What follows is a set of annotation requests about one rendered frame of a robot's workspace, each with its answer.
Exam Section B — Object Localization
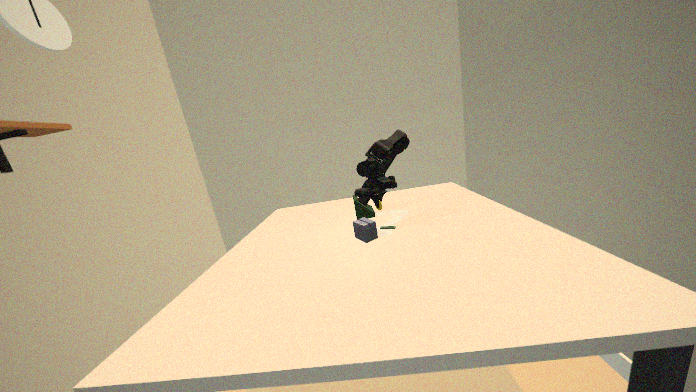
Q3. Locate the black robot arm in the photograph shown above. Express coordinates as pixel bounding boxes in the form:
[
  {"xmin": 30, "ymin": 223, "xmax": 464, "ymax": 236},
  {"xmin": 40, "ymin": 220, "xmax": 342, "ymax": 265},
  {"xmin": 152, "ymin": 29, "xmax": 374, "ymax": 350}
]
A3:
[{"xmin": 356, "ymin": 129, "xmax": 410, "ymax": 206}]

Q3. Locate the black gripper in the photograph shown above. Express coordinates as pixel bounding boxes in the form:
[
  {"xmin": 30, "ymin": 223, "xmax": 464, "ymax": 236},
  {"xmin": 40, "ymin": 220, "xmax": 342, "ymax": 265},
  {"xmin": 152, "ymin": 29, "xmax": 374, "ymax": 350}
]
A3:
[{"xmin": 354, "ymin": 171, "xmax": 397, "ymax": 208}]

